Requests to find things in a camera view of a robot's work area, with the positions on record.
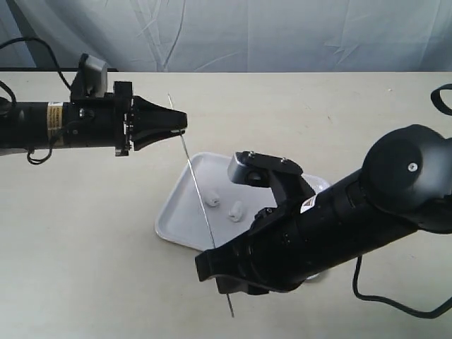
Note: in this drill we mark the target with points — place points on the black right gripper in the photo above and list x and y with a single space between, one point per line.
279 259

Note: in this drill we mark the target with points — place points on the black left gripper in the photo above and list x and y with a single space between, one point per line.
97 122

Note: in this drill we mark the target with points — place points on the thin metal skewer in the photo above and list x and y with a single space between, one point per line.
198 192

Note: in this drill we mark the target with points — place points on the white marshmallow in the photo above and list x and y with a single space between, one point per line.
211 199
236 212

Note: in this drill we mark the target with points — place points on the white marshmallow top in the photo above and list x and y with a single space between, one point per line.
211 199

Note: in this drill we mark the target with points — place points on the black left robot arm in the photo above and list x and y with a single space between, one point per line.
32 126

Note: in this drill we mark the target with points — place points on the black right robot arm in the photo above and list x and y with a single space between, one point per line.
403 185

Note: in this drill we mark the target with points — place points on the white plastic tray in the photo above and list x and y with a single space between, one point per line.
181 221

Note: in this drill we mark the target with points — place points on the white backdrop cloth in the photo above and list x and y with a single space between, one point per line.
240 36

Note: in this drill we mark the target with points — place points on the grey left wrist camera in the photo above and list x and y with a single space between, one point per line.
91 78

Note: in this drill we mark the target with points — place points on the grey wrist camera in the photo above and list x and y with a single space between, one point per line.
281 175
91 78

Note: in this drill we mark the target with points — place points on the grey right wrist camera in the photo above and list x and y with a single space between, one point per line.
281 175

